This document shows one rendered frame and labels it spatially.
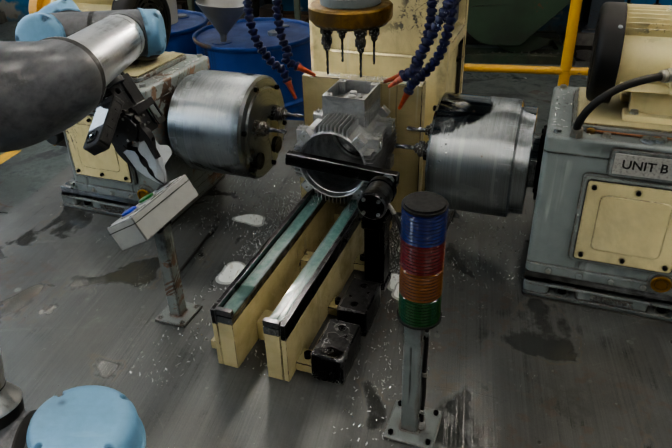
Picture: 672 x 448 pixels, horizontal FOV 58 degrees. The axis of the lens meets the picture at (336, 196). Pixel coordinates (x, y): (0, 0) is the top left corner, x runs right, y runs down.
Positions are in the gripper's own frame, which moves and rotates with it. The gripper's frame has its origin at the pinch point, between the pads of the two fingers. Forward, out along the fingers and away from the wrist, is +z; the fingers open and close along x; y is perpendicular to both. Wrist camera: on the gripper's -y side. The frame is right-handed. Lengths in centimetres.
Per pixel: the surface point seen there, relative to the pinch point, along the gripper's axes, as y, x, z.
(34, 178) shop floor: 150, 238, -10
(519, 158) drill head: 27, -56, 31
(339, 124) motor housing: 30.2, -23.5, 10.7
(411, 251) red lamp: -19, -51, 20
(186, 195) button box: 0.4, -3.5, 5.1
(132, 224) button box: -13.6, -2.9, 3.0
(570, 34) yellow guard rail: 259, -45, 64
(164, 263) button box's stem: -6.4, 4.6, 14.0
